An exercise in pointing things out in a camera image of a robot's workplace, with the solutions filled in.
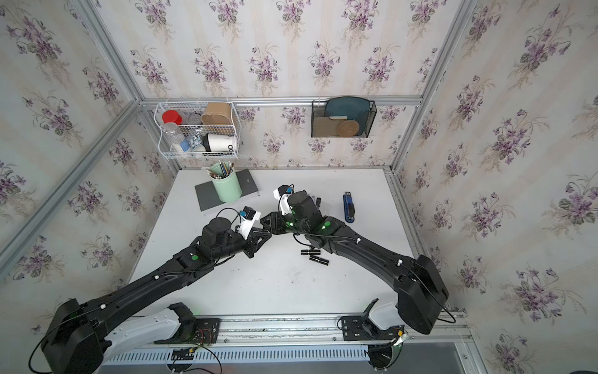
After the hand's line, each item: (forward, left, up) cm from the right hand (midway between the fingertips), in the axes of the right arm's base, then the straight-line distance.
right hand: (266, 221), depth 74 cm
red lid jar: (+41, +41, +12) cm, 59 cm away
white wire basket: (+38, +32, +7) cm, 50 cm away
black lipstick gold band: (-1, -15, -20) cm, 25 cm away
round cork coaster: (+44, -30, +5) cm, 53 cm away
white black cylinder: (+35, +23, +4) cm, 42 cm away
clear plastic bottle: (+31, +38, +10) cm, 50 cm away
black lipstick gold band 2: (-4, -18, -22) cm, 29 cm away
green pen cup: (+21, +19, -4) cm, 29 cm away
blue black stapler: (+20, -32, -19) cm, 42 cm away
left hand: (-4, -2, -4) cm, 6 cm away
